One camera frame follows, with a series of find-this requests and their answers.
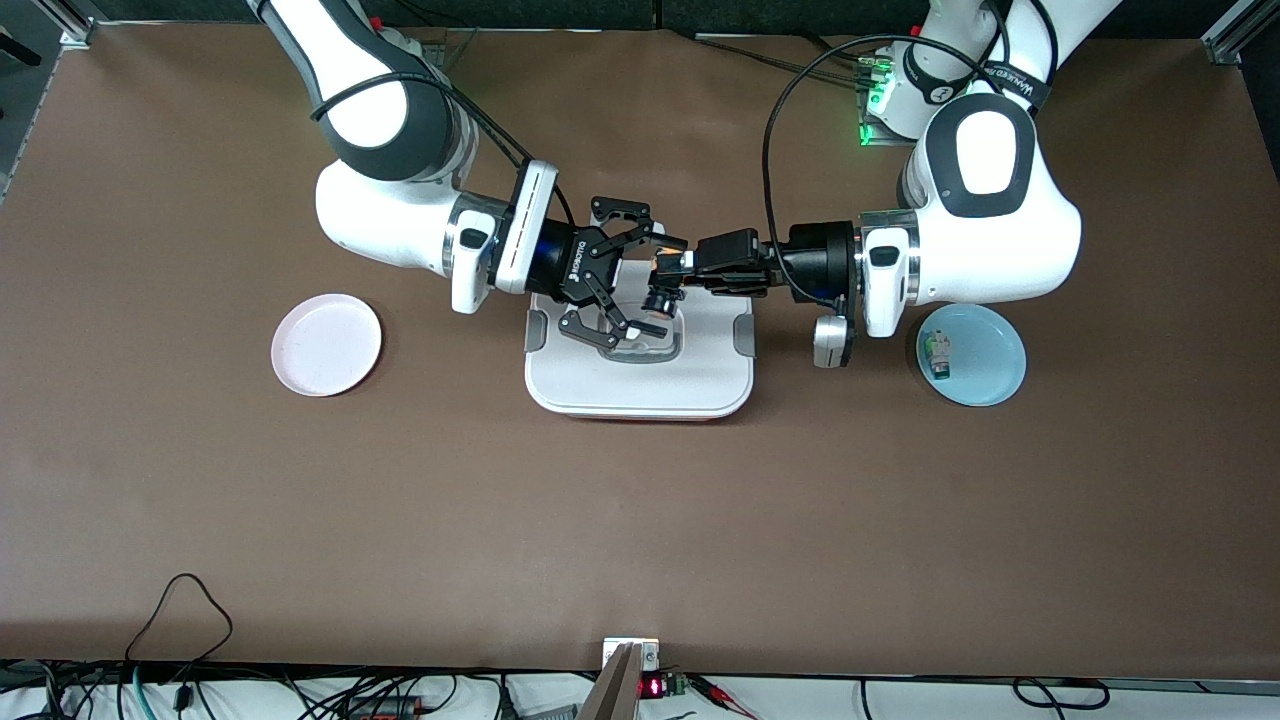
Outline pink round plate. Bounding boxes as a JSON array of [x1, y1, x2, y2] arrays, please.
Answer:
[[270, 293, 384, 398]]

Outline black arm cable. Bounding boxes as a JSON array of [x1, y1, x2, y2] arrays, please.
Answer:
[[310, 70, 577, 229], [761, 0, 1061, 303]]

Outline black base cable bundle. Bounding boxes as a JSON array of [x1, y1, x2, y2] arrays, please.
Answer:
[[695, 30, 881, 91]]

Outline red clip leads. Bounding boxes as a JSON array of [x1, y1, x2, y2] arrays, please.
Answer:
[[690, 678, 761, 719]]

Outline thin black cable loop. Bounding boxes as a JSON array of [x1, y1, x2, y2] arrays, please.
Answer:
[[125, 573, 234, 701]]

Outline black coiled cable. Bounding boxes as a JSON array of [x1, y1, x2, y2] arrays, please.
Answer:
[[1012, 678, 1111, 711]]

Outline aluminium camera post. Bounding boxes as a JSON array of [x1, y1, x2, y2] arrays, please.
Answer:
[[578, 637, 661, 720]]

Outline light blue round plate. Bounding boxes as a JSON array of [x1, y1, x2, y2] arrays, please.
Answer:
[[916, 303, 1028, 408]]

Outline orange black connector device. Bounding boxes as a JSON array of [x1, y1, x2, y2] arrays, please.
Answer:
[[345, 695, 421, 720]]

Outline orange black push-button switch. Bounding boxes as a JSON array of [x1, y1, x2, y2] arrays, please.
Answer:
[[643, 248, 696, 321]]

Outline aluminium frame profile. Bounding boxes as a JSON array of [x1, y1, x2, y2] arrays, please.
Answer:
[[1203, 0, 1280, 66], [35, 0, 96, 46]]

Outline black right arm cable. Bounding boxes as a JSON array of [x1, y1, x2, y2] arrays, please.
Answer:
[[310, 70, 577, 229]]

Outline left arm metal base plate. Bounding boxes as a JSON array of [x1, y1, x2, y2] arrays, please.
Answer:
[[858, 40, 911, 149]]

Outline white lunch box grey clips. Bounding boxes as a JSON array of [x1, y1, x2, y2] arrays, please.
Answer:
[[524, 262, 756, 422]]

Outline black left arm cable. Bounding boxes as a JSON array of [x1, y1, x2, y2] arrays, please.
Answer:
[[761, 0, 1061, 303]]

